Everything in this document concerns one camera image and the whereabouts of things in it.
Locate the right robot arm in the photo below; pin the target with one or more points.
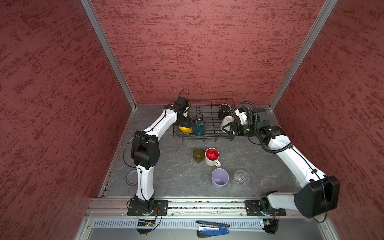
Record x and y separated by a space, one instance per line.
319 193

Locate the right circuit board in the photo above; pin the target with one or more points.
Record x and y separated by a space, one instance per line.
271 226

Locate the blue black stapler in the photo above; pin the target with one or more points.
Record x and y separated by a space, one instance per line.
210 229

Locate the black wire dish rack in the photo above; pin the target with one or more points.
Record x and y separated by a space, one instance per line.
208 111

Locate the clear glass cup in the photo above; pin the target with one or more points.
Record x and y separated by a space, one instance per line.
241 178

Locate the lavender cup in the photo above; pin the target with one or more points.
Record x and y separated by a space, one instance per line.
220 178

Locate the tall white faceted mug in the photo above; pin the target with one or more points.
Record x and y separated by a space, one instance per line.
225 121

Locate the olive green glass cup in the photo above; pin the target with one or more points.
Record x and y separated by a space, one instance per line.
198 155

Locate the white cup teal outside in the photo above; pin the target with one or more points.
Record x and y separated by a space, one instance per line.
199 128

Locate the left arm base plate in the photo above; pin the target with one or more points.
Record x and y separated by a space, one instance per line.
159 207

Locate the circuit board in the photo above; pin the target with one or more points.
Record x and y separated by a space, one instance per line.
271 226
146 223

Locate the yellow mug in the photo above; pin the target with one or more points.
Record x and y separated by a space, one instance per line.
186 130

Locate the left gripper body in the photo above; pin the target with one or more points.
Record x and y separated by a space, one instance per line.
184 121

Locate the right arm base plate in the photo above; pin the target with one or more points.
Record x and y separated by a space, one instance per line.
255 207

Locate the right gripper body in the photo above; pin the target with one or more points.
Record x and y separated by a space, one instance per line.
245 129

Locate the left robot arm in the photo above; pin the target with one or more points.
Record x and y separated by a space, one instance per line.
145 151

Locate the black mug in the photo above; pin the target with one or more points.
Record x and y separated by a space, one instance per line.
224 110

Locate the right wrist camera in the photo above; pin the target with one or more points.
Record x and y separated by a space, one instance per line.
242 114

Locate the left circuit board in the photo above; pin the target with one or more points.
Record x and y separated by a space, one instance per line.
146 223

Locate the white mug red inside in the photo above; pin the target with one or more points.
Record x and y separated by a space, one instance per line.
212 156

